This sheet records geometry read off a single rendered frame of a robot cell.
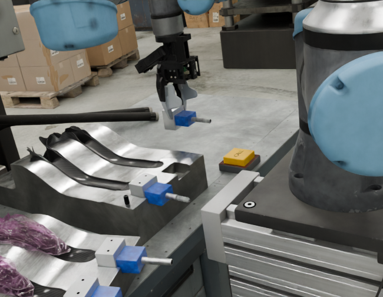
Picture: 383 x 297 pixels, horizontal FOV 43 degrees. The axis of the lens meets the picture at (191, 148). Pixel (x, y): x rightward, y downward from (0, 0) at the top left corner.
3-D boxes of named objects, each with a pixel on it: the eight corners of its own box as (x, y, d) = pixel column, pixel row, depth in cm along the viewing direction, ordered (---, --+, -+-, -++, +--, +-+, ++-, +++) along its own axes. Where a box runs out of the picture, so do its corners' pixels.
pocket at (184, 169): (192, 178, 111) (190, 164, 109) (179, 189, 107) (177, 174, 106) (176, 175, 113) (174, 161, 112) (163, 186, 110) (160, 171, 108)
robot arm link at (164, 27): (144, 19, 115) (164, 12, 121) (147, 39, 117) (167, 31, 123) (169, 19, 111) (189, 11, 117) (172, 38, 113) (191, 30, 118)
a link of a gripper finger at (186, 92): (198, 112, 126) (189, 82, 121) (180, 111, 129) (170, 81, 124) (204, 106, 128) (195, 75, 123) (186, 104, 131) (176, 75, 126)
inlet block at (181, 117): (216, 127, 124) (214, 107, 122) (206, 134, 121) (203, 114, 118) (175, 122, 131) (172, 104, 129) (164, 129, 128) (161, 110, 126)
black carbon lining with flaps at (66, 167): (169, 169, 113) (162, 132, 110) (125, 203, 102) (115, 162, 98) (68, 151, 133) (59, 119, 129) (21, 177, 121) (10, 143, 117)
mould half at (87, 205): (208, 187, 117) (201, 136, 112) (141, 247, 98) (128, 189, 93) (68, 160, 145) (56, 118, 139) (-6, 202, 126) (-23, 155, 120)
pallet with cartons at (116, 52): (140, 58, 628) (129, -1, 598) (108, 77, 559) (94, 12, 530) (65, 61, 674) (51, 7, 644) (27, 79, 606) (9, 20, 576)
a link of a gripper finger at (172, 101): (179, 122, 119) (178, 85, 117) (160, 120, 123) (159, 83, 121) (186, 121, 122) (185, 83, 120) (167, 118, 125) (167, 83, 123)
